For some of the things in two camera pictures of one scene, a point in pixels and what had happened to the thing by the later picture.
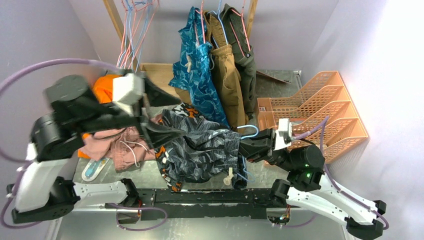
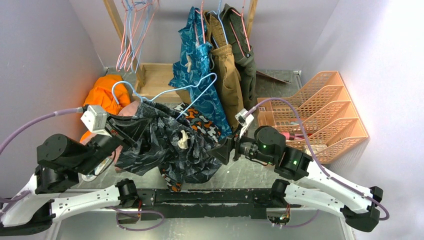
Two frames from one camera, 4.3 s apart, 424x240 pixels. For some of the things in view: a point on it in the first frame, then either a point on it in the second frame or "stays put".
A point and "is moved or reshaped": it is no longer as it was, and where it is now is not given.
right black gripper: [264, 142] to [222, 152]
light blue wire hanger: [245, 170] to [144, 100]
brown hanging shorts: [228, 75] stays put
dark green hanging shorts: [243, 54] stays put
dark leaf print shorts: [209, 153] is moved or reshaped
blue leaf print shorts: [194, 72] stays put
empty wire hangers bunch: [138, 15] stays put
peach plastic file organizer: [324, 115] stays put
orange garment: [102, 90] stays put
